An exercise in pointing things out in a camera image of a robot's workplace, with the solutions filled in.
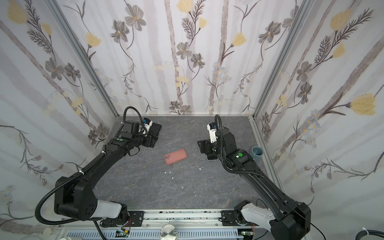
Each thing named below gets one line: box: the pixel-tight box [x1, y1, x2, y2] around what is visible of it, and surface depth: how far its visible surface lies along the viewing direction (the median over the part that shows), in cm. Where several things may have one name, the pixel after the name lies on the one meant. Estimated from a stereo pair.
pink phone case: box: [164, 148, 188, 165], surface depth 100 cm
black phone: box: [148, 122, 162, 137], surface depth 87 cm
